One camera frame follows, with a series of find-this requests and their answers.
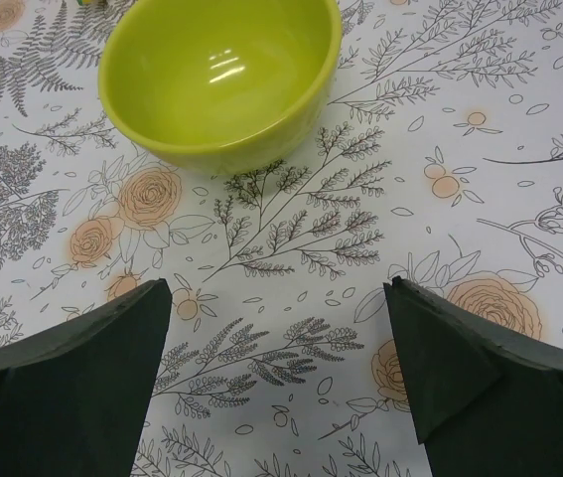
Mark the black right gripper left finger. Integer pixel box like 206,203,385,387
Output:
0,279,171,476

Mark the lime green bowl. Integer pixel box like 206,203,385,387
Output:
98,1,343,175

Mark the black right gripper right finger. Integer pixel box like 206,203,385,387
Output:
384,277,563,476

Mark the floral patterned table mat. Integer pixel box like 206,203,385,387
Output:
0,1,563,476

